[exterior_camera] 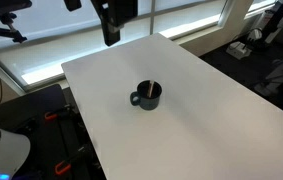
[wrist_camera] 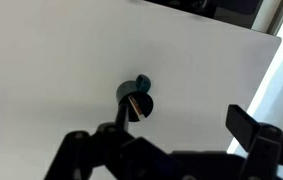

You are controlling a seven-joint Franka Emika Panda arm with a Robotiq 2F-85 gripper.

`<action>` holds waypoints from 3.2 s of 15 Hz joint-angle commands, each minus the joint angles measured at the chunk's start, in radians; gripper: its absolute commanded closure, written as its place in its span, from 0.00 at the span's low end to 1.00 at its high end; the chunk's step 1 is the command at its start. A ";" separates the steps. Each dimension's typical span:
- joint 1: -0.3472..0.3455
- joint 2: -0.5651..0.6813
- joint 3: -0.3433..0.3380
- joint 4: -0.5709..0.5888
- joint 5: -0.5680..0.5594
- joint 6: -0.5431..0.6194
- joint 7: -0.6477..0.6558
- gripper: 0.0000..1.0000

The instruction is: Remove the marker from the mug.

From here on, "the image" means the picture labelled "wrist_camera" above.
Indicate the dark blue enamel mug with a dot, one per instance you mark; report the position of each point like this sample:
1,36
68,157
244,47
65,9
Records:
126,88

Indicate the black marker with label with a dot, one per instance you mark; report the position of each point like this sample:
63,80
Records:
121,115

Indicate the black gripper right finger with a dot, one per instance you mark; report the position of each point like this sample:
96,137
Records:
244,128

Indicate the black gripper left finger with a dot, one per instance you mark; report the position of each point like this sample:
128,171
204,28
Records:
114,156

